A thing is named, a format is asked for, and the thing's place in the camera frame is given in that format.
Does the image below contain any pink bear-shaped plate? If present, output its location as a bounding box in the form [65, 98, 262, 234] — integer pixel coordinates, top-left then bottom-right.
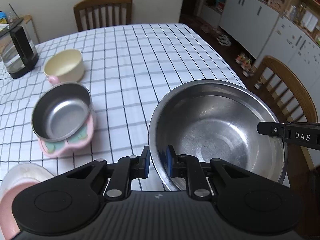
[1, 181, 37, 239]

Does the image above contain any large stainless steel bowl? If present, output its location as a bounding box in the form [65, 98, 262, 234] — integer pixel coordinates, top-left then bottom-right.
[149, 79, 288, 191]

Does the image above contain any small steel bowl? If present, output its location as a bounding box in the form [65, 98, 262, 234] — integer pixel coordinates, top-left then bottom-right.
[31, 82, 93, 142]

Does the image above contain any cream bowl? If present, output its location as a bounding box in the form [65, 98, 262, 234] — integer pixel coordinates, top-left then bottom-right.
[44, 49, 85, 86]

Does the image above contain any wooden chair right side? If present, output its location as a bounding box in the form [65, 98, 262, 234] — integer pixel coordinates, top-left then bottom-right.
[249, 55, 318, 170]

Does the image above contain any pink kids plate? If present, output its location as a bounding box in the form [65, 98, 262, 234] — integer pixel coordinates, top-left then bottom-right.
[38, 111, 96, 158]

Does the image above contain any white round plate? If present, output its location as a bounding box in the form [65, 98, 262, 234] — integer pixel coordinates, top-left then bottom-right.
[1, 163, 54, 198]

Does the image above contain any white cabinet unit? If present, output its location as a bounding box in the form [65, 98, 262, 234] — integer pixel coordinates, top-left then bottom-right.
[200, 0, 319, 78]

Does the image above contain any checkered tablecloth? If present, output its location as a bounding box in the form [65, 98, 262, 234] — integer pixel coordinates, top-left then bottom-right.
[1, 24, 241, 176]

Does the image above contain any glass electric kettle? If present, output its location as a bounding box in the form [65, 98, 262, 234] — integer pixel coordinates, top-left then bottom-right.
[0, 18, 39, 79]

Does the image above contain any wooden side shelf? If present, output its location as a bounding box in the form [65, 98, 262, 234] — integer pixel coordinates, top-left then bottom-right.
[22, 15, 40, 45]

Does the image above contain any wooden chair behind table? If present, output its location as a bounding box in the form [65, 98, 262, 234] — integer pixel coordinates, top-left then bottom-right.
[73, 0, 133, 31]

